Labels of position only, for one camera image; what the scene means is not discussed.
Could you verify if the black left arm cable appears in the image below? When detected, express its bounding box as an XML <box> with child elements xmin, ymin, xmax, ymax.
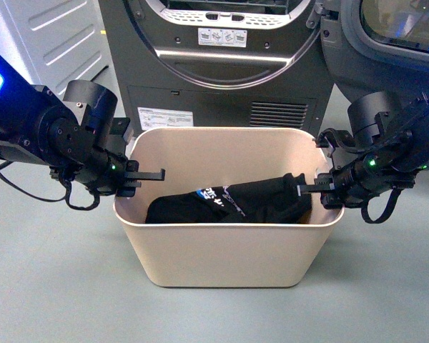
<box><xmin>0</xmin><ymin>155</ymin><xmax>102</xmax><ymax>212</ymax></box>

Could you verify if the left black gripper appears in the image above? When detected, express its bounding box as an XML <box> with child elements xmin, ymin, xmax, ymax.
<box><xmin>49</xmin><ymin>118</ymin><xmax>164</xmax><ymax>197</ymax></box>

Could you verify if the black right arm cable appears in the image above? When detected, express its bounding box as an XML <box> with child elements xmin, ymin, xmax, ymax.
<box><xmin>360</xmin><ymin>184</ymin><xmax>403</xmax><ymax>224</ymax></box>

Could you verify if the black printed t-shirt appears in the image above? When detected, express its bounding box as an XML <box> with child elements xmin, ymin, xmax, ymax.
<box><xmin>144</xmin><ymin>173</ymin><xmax>312</xmax><ymax>224</ymax></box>

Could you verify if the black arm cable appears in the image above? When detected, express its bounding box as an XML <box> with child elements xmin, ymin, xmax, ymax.
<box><xmin>360</xmin><ymin>184</ymin><xmax>403</xmax><ymax>224</ymax></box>
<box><xmin>0</xmin><ymin>155</ymin><xmax>102</xmax><ymax>212</ymax></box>

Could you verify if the white washing machine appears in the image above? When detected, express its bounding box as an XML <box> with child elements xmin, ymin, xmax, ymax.
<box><xmin>0</xmin><ymin>0</ymin><xmax>109</xmax><ymax>98</ymax></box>

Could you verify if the dark grey front-load dryer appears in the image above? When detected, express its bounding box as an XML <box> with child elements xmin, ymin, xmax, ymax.
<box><xmin>99</xmin><ymin>1</ymin><xmax>333</xmax><ymax>134</ymax></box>

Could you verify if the white warning label sticker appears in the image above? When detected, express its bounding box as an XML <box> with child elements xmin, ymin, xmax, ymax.
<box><xmin>137</xmin><ymin>107</ymin><xmax>194</xmax><ymax>131</ymax></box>

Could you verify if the open grey dryer door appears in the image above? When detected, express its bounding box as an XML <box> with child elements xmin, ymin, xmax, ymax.
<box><xmin>320</xmin><ymin>1</ymin><xmax>429</xmax><ymax>103</ymax></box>

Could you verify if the beige plastic laundry hamper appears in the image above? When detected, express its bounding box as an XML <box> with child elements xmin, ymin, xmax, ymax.
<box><xmin>114</xmin><ymin>127</ymin><xmax>343</xmax><ymax>288</ymax></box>

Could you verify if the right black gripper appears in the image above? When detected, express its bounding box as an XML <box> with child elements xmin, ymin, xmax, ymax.
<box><xmin>296</xmin><ymin>129</ymin><xmax>415</xmax><ymax>209</ymax></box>

